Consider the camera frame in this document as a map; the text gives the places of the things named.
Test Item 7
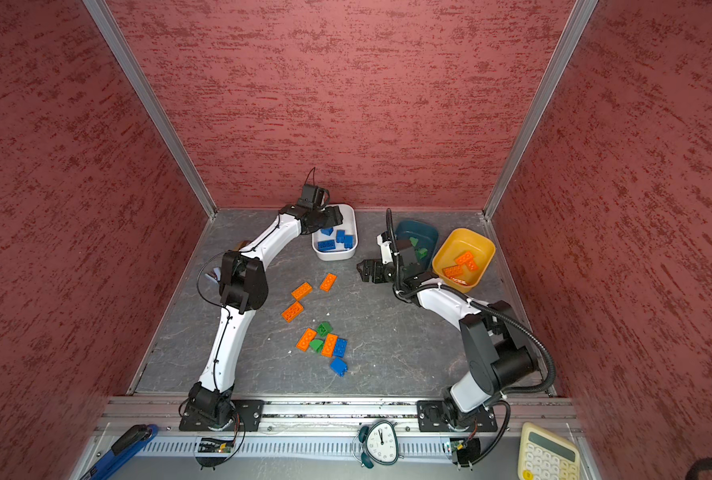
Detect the blue lego long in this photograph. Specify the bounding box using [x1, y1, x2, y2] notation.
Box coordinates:
[317, 240, 337, 252]

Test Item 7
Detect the orange lego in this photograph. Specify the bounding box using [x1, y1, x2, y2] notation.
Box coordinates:
[282, 301, 304, 322]
[320, 273, 337, 292]
[442, 264, 465, 278]
[296, 328, 317, 352]
[321, 334, 339, 358]
[292, 282, 313, 301]
[455, 251, 480, 272]

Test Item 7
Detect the blue lego front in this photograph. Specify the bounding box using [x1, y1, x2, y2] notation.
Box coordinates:
[330, 357, 348, 377]

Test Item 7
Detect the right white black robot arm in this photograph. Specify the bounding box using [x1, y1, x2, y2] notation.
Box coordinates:
[357, 230, 539, 430]

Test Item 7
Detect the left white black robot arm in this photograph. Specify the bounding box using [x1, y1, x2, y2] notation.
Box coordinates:
[182, 183, 343, 431]

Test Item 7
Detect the white rectangular container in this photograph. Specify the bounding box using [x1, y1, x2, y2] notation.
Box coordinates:
[311, 204, 358, 261]

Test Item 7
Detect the teal rectangular container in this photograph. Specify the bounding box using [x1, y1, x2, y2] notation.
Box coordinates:
[395, 220, 439, 270]

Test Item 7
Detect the yellow rectangular container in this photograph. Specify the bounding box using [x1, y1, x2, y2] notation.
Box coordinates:
[432, 228, 496, 293]

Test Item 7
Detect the small grey clip object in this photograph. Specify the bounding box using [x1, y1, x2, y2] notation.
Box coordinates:
[206, 267, 221, 283]

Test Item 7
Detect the white analog clock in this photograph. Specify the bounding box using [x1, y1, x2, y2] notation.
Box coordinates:
[358, 419, 400, 469]

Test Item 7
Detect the yellow calculator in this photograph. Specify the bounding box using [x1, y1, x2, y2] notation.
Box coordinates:
[517, 422, 582, 480]

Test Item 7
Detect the blue utility knife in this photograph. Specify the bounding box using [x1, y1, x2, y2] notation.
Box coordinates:
[80, 424, 159, 480]

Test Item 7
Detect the black corrugated cable hose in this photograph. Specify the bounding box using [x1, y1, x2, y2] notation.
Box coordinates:
[385, 208, 558, 396]

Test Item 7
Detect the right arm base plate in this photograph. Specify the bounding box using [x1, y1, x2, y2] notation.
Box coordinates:
[416, 399, 498, 433]

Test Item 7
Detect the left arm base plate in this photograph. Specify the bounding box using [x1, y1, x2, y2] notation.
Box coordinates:
[178, 399, 266, 433]

